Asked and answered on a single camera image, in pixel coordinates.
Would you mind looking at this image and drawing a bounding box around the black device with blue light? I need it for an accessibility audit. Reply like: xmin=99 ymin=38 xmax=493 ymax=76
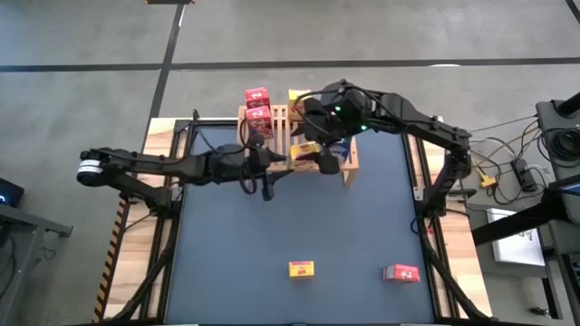
xmin=0 ymin=177 xmax=26 ymax=208

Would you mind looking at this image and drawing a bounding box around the blue table mat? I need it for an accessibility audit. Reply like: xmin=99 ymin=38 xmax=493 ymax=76
xmin=165 ymin=124 xmax=436 ymax=325

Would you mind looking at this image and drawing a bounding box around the blue Frosted Flakes cereal box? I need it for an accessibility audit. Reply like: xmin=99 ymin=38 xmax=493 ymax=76
xmin=328 ymin=138 xmax=353 ymax=163

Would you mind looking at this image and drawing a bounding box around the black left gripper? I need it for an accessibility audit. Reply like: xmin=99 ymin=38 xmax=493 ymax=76
xmin=235 ymin=135 xmax=295 ymax=203

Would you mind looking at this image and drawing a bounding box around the yellow cable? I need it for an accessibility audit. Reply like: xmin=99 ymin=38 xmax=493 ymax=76
xmin=469 ymin=149 xmax=490 ymax=182

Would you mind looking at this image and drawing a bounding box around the white board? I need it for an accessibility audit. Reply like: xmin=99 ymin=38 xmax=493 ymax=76
xmin=487 ymin=207 xmax=547 ymax=268

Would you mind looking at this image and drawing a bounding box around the wooden slatted shelf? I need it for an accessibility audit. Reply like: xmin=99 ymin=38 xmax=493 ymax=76
xmin=234 ymin=102 xmax=361 ymax=188

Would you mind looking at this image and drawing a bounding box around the monitor with blue screen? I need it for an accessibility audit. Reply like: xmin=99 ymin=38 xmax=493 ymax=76
xmin=547 ymin=174 xmax=580 ymax=198

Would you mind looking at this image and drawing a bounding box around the black metal table frame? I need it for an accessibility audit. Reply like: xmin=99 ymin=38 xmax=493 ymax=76
xmin=106 ymin=108 xmax=493 ymax=326

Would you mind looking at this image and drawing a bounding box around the yellow black hazard tape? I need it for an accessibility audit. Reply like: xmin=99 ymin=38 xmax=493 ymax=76
xmin=92 ymin=198 xmax=137 ymax=323

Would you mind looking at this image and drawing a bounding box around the yellow Corn Pops cereal box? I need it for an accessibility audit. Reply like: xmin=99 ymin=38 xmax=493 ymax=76
xmin=288 ymin=260 xmax=315 ymax=281
xmin=287 ymin=88 xmax=314 ymax=122
xmin=288 ymin=140 xmax=323 ymax=172

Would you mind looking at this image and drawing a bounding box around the black metal crossbar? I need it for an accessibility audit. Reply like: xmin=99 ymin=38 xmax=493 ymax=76
xmin=470 ymin=187 xmax=580 ymax=248

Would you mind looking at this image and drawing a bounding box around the dark grey equipment stand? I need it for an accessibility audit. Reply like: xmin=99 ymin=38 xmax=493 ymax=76
xmin=534 ymin=92 xmax=580 ymax=182

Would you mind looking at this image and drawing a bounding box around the black cable coil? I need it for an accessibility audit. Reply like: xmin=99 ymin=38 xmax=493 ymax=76
xmin=538 ymin=126 xmax=580 ymax=159

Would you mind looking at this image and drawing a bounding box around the black power strip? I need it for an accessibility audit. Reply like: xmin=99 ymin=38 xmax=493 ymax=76
xmin=511 ymin=158 xmax=539 ymax=194

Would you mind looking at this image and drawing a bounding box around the grey side table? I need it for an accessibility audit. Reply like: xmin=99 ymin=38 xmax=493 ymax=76
xmin=0 ymin=203 xmax=73 ymax=326

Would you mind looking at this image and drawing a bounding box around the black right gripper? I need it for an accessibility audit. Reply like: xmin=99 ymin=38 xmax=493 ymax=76
xmin=292 ymin=80 xmax=377 ymax=177

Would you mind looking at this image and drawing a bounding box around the red Froot Loops cereal box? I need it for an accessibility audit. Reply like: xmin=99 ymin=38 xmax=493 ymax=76
xmin=243 ymin=86 xmax=272 ymax=110
xmin=244 ymin=105 xmax=276 ymax=139
xmin=382 ymin=264 xmax=421 ymax=284

